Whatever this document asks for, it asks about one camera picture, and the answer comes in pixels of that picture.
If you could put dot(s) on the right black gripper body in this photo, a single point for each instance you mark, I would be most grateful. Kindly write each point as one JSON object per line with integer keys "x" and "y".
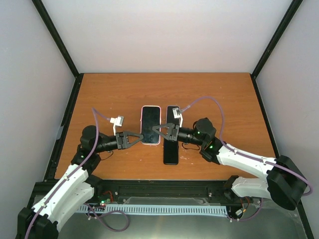
{"x": 175, "y": 135}

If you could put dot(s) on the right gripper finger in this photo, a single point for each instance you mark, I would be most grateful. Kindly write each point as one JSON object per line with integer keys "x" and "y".
{"x": 164, "y": 135}
{"x": 158, "y": 127}

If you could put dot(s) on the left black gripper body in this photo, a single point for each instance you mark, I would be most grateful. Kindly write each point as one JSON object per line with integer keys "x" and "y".
{"x": 119, "y": 136}

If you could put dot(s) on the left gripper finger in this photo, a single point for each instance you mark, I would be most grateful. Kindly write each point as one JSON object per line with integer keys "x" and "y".
{"x": 132, "y": 140}
{"x": 133, "y": 134}

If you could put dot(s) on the white phone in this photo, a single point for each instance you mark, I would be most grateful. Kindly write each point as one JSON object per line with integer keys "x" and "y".
{"x": 170, "y": 114}

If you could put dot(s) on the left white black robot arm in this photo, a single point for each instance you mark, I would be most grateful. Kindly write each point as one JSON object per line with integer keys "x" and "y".
{"x": 47, "y": 217}

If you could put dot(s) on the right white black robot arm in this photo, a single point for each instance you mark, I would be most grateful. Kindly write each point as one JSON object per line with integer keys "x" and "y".
{"x": 277, "y": 179}

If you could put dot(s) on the left controller board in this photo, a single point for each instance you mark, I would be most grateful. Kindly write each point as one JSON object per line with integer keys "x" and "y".
{"x": 105, "y": 198}

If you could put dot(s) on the controller board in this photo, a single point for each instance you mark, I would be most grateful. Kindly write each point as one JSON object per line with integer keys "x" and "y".
{"x": 245, "y": 202}
{"x": 105, "y": 198}

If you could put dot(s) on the right controller board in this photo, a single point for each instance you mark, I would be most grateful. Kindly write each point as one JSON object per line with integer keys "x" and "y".
{"x": 245, "y": 202}

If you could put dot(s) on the black aluminium frame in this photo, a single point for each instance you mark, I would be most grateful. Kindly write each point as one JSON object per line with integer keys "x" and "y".
{"x": 289, "y": 14}

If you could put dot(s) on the light blue cable duct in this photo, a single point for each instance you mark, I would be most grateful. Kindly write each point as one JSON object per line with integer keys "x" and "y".
{"x": 164, "y": 210}

